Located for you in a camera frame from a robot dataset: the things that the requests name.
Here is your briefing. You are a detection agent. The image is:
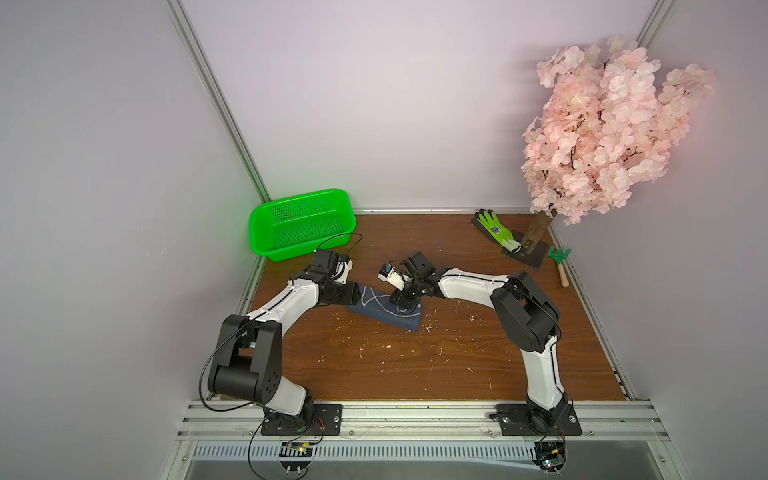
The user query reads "blue printed pillowcase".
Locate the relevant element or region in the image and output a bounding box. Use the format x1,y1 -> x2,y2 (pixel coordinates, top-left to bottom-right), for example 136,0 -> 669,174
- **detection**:
346,284 -> 423,332

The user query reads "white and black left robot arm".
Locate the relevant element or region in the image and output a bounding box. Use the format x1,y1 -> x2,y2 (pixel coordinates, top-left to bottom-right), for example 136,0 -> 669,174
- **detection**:
204,278 -> 361,418

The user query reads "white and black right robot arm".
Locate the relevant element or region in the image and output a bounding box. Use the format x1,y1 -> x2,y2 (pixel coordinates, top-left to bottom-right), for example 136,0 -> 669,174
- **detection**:
378,264 -> 569,434

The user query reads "green plastic basket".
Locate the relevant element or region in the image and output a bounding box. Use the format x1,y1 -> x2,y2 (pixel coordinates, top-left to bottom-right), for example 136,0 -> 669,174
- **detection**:
249,189 -> 357,262

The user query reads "green and black work glove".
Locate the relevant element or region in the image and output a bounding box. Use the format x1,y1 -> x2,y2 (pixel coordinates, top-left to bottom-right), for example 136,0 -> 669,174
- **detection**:
472,209 -> 521,253

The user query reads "pink artificial blossom tree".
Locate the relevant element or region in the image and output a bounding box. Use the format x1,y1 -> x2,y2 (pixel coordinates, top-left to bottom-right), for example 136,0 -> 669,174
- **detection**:
521,36 -> 716,225

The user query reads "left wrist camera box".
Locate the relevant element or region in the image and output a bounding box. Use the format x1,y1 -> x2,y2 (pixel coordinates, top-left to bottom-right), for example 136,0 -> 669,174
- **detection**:
306,249 -> 353,284

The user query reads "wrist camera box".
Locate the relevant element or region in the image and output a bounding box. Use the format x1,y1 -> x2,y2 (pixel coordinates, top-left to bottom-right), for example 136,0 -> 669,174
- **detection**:
378,251 -> 436,291
306,249 -> 353,284

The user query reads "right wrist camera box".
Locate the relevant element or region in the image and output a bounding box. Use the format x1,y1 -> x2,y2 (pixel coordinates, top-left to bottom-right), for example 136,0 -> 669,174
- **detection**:
378,251 -> 436,291

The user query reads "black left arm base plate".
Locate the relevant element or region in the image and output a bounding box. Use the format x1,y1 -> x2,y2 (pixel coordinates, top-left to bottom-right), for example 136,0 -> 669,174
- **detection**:
261,403 -> 343,437

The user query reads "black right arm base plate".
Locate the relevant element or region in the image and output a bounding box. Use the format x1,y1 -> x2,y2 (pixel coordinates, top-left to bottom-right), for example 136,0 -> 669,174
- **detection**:
489,399 -> 583,437

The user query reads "left circuit board under rail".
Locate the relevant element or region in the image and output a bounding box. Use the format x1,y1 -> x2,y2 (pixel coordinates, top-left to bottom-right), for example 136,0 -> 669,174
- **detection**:
278,441 -> 315,479

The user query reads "circuit board under rail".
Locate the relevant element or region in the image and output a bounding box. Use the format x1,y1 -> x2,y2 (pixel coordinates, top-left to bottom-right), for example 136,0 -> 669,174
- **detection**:
278,441 -> 315,479
533,441 -> 567,474

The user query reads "right circuit board under rail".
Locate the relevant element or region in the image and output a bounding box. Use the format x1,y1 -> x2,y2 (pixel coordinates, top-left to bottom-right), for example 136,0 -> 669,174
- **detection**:
533,441 -> 567,474

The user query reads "aluminium front rail frame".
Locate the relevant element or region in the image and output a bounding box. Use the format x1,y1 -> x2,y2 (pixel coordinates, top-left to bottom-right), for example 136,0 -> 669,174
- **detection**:
160,400 -> 689,479

